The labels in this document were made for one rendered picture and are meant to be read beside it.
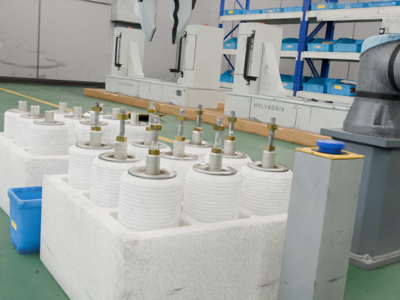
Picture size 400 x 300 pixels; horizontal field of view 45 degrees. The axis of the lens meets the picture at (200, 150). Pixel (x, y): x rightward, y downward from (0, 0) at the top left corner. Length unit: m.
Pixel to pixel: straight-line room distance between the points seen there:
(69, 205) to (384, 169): 0.69
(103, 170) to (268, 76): 2.95
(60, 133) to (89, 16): 6.52
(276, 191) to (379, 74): 0.45
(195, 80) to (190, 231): 3.58
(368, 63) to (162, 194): 0.66
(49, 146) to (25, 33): 6.17
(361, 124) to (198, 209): 0.53
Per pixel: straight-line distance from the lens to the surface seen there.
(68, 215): 0.87
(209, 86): 4.35
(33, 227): 1.07
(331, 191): 0.68
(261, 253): 0.81
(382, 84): 1.17
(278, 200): 0.84
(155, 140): 0.72
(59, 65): 7.50
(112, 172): 0.80
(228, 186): 0.76
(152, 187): 0.69
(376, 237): 1.19
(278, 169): 0.85
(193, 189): 0.77
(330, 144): 0.69
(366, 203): 1.16
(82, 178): 0.92
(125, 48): 5.46
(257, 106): 3.51
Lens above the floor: 0.41
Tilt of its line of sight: 9 degrees down
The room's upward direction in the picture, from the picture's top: 5 degrees clockwise
